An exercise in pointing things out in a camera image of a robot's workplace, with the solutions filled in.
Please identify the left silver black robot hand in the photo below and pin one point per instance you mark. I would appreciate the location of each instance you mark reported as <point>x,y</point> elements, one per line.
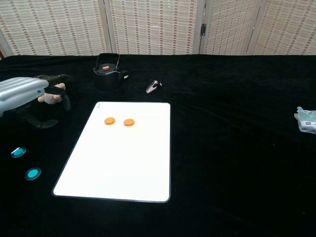
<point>17,93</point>

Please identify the cyan disc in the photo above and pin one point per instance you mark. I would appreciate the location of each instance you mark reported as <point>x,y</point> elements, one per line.
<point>18,152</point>
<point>32,173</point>

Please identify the orange disc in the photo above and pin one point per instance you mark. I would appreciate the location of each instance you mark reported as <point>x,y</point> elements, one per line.
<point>109,121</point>
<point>129,122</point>

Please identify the white magnetic board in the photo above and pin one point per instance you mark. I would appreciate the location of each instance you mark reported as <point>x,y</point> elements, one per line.
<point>123,160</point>

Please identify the small metal clip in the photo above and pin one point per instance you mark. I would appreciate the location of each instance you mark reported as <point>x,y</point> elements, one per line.
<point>151,87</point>

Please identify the woven bamboo folding screen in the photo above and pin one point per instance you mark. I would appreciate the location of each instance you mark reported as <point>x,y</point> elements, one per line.
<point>153,27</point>

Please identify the black velvet tablecloth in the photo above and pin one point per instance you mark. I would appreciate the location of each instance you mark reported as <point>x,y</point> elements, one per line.
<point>222,160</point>

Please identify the green white tissue pack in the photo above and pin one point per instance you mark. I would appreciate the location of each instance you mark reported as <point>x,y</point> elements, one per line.
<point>307,122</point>

